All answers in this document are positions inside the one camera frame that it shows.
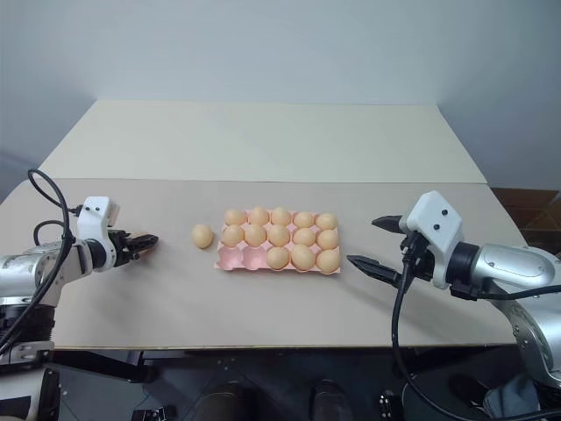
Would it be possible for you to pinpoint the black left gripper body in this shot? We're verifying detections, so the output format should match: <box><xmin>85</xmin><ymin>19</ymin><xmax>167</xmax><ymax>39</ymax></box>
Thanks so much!
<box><xmin>108</xmin><ymin>227</ymin><xmax>141</xmax><ymax>268</ymax></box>

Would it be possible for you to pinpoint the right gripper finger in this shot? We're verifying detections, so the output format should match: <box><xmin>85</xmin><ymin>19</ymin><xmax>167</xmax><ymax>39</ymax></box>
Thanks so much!
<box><xmin>371</xmin><ymin>213</ymin><xmax>408</xmax><ymax>235</ymax></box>
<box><xmin>345</xmin><ymin>254</ymin><xmax>402</xmax><ymax>287</ymax></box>

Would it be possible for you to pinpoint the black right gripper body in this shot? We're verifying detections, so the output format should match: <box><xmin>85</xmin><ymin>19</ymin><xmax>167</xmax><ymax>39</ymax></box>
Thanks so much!
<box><xmin>395</xmin><ymin>231</ymin><xmax>436</xmax><ymax>282</ymax></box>

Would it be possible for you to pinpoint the pink egg carton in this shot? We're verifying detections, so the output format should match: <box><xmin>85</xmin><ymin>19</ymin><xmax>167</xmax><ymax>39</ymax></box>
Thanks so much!
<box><xmin>212</xmin><ymin>208</ymin><xmax>344</xmax><ymax>277</ymax></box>

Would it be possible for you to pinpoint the brown cardboard box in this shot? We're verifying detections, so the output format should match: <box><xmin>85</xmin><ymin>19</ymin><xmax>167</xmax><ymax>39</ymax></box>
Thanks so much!
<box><xmin>489</xmin><ymin>187</ymin><xmax>561</xmax><ymax>255</ymax></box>

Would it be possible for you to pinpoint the black block with white dots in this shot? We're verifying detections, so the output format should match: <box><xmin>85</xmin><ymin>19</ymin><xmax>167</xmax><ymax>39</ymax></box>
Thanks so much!
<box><xmin>375</xmin><ymin>389</ymin><xmax>398</xmax><ymax>421</ymax></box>
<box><xmin>131</xmin><ymin>406</ymin><xmax>170</xmax><ymax>421</ymax></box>

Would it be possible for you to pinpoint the blue-grey cloth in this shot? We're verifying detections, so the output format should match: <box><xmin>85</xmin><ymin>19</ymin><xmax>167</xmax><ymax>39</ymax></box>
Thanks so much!
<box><xmin>483</xmin><ymin>372</ymin><xmax>547</xmax><ymax>420</ymax></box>

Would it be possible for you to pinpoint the white robot body shell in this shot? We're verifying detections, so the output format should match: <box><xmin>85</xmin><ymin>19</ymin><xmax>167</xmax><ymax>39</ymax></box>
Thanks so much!
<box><xmin>0</xmin><ymin>367</ymin><xmax>60</xmax><ymax>421</ymax></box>

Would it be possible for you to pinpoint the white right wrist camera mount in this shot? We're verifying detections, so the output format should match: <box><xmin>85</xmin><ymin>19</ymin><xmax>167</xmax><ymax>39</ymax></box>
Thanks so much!
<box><xmin>398</xmin><ymin>190</ymin><xmax>465</xmax><ymax>291</ymax></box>

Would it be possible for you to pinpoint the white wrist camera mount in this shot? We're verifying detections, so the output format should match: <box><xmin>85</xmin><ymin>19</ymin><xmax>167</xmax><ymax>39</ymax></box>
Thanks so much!
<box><xmin>398</xmin><ymin>190</ymin><xmax>465</xmax><ymax>291</ymax></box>
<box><xmin>75</xmin><ymin>196</ymin><xmax>121</xmax><ymax>274</ymax></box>

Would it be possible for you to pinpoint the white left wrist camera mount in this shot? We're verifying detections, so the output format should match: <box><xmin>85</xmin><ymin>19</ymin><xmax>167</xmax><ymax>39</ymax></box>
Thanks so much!
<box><xmin>75</xmin><ymin>196</ymin><xmax>121</xmax><ymax>274</ymax></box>

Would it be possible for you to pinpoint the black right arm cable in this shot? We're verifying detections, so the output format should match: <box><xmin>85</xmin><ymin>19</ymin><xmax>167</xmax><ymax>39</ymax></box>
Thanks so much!
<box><xmin>390</xmin><ymin>234</ymin><xmax>561</xmax><ymax>421</ymax></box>

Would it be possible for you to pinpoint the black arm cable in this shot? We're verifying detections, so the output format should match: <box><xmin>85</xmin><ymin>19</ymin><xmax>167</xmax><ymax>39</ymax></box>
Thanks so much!
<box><xmin>0</xmin><ymin>168</ymin><xmax>85</xmax><ymax>353</ymax></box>
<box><xmin>390</xmin><ymin>234</ymin><xmax>561</xmax><ymax>421</ymax></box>

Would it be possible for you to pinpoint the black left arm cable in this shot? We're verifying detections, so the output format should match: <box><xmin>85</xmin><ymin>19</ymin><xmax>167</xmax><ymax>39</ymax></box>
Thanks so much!
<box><xmin>0</xmin><ymin>168</ymin><xmax>85</xmax><ymax>353</ymax></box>

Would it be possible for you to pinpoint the black table frame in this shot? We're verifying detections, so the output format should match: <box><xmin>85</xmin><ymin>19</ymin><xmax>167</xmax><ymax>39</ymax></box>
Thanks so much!
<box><xmin>43</xmin><ymin>347</ymin><xmax>521</xmax><ymax>387</ymax></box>

